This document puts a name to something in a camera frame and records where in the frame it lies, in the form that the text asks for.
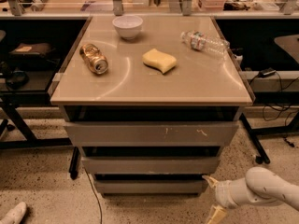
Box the black power adapter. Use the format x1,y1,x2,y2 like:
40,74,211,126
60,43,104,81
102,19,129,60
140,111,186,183
258,68,276,77

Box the white shoe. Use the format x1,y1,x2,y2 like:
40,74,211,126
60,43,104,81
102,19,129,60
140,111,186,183
0,202,27,224

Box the black headphones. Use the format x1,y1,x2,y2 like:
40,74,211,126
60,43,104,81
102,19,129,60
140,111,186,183
6,71,29,90

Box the crushed gold soda can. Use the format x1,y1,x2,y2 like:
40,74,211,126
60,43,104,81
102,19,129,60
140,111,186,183
79,44,108,75

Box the grey bottom drawer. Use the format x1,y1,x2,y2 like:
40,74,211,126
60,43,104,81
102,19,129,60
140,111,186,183
93,180,207,194

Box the black table leg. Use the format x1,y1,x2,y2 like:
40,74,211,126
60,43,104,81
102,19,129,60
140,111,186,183
69,147,79,180
240,114,270,164

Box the grey middle drawer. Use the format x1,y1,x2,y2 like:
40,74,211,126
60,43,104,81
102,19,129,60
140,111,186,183
81,157,219,175

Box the yellow sponge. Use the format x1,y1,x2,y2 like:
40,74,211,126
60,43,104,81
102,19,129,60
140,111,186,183
142,49,177,74

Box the grey drawer cabinet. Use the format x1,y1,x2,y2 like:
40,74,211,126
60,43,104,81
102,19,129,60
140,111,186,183
51,15,254,182

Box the black bag on shelf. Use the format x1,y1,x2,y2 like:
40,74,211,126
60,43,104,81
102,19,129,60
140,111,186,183
8,43,55,61

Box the black table leg left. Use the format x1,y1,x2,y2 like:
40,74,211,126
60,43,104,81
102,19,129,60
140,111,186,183
69,147,79,180

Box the grey top drawer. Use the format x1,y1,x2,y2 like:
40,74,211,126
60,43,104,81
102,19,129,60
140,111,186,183
64,121,238,147

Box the grey drawer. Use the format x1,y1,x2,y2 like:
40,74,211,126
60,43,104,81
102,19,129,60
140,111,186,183
93,180,207,194
64,121,238,147
81,157,219,175

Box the white ceramic bowl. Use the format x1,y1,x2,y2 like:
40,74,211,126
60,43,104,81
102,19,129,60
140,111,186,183
112,15,143,40

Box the clear plastic water bottle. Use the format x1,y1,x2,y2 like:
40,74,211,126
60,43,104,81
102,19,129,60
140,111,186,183
180,31,230,57

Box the black table leg right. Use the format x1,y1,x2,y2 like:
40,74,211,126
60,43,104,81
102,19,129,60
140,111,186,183
240,114,270,164

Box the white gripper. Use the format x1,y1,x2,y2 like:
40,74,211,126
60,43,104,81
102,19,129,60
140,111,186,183
203,175,281,224

